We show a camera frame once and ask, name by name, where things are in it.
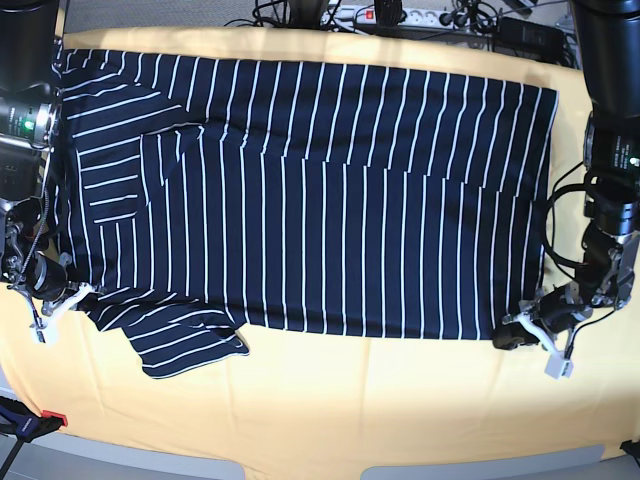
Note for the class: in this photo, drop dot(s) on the black clamp right corner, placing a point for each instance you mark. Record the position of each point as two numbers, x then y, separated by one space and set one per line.
631 448

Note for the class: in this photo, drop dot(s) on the white power strip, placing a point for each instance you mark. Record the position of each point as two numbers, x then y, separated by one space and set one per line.
412 18

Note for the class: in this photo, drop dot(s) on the black power adapter box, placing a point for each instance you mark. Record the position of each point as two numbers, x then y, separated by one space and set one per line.
529 37

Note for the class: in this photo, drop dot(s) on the blue red bar clamp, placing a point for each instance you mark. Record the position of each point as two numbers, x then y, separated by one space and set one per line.
19 421

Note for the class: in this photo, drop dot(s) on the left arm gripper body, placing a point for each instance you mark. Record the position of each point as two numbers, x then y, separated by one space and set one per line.
604 278

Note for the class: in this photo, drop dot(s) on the yellow table cloth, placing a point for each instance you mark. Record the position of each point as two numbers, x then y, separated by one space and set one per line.
304 406

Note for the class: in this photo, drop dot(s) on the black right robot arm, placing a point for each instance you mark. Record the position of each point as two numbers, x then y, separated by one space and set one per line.
33 179

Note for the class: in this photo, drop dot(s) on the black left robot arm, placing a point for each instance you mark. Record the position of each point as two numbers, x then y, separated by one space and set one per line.
608 39

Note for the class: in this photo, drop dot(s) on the navy white striped T-shirt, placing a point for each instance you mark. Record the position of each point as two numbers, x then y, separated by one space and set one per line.
202 195

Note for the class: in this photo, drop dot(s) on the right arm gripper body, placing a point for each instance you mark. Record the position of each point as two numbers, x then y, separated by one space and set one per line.
29 264

